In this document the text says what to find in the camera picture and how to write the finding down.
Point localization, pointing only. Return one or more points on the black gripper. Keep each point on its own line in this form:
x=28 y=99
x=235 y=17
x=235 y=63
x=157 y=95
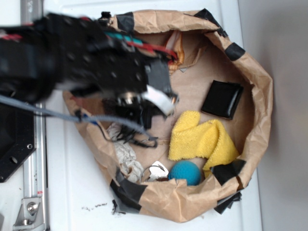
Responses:
x=129 y=72

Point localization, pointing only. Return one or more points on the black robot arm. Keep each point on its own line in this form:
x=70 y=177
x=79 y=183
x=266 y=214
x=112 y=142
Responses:
x=34 y=58

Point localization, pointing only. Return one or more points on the orange spiral seashell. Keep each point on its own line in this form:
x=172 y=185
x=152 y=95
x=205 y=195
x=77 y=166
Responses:
x=174 y=43

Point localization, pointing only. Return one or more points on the crumpled white paper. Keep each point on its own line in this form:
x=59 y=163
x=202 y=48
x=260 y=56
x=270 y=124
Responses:
x=131 y=168

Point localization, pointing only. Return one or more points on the black leather wallet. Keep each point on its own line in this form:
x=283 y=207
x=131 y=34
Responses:
x=222 y=99

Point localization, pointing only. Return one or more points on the yellow knitted cloth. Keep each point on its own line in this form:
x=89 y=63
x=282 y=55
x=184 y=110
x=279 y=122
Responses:
x=210 y=140

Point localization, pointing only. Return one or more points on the brown paper bag tray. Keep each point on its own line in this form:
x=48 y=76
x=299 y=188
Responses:
x=209 y=55

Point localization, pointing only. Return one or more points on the blue crochet ball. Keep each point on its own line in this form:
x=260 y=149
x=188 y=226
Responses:
x=186 y=170

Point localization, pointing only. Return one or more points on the white plastic cooler lid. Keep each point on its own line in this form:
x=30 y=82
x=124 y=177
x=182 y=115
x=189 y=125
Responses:
x=79 y=197

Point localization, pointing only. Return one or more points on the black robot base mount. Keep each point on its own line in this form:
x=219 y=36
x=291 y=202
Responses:
x=17 y=139

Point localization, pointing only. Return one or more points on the aluminium extrusion rail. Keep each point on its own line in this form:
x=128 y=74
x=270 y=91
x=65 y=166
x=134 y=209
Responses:
x=34 y=210

